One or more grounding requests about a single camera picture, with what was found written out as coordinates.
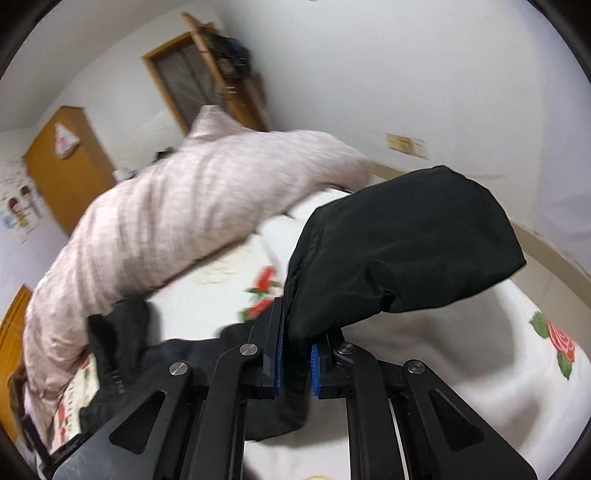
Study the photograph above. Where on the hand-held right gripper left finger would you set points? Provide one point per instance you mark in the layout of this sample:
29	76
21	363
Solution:
277	369

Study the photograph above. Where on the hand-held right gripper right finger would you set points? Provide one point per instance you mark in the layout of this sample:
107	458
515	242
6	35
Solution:
315	369

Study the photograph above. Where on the white plastic bag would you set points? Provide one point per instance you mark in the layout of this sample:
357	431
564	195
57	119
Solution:
64	141

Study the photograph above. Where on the pink patterned quilt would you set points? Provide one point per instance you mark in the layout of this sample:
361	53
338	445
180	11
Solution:
184	207

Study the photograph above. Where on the dark hanging clothes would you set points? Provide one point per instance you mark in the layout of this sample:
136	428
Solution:
228	55

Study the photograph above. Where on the black jacket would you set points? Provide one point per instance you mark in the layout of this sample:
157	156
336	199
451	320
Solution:
406	240

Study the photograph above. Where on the wooden bed headboard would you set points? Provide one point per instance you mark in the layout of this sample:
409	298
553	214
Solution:
11	332

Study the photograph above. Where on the cartoon wall poster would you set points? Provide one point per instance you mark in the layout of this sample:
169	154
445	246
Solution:
18	203

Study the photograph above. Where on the wooden framed door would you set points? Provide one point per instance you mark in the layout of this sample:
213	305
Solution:
184	78

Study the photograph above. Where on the white rose print blanket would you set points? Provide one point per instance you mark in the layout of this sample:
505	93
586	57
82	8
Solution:
461	369

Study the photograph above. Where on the beige wall socket plate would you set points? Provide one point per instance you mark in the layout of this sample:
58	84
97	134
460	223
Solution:
406	145

